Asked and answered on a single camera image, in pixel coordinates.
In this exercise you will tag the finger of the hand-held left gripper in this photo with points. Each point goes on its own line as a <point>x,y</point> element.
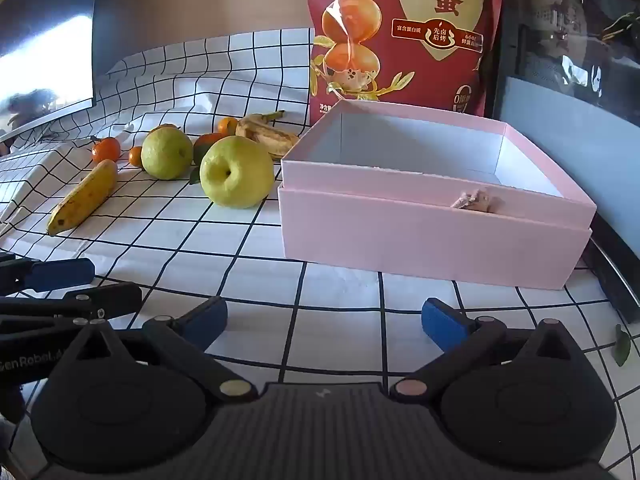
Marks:
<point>112,297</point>
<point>62,275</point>

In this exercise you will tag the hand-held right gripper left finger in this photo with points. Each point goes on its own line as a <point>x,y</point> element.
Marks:
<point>207,321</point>

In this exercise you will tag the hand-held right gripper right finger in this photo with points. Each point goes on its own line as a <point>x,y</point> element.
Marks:
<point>441,321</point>

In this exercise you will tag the pink cardboard box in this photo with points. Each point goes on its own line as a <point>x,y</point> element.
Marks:
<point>425,245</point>

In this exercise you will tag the yellow banana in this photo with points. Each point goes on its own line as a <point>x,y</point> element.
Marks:
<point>82,197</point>

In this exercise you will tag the small tangerine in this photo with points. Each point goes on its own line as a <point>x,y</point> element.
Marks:
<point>135,156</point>

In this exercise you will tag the large leafy tangerine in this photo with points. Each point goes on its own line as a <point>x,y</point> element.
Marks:
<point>206,141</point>

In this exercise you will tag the brown-spotted banana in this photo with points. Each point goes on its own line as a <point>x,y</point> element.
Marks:
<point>265,138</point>

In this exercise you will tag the white black-checked tablecloth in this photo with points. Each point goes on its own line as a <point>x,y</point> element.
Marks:
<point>350,305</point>

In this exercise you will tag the loose green leaf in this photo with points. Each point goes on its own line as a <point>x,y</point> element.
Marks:
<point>622,346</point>

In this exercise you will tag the black-framed monitor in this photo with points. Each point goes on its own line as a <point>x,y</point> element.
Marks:
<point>45,60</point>

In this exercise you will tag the white glass-panel computer case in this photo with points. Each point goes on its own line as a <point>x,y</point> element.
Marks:
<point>575,110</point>

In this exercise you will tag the red printed snack bag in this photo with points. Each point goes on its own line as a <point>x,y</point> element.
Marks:
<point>400,60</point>

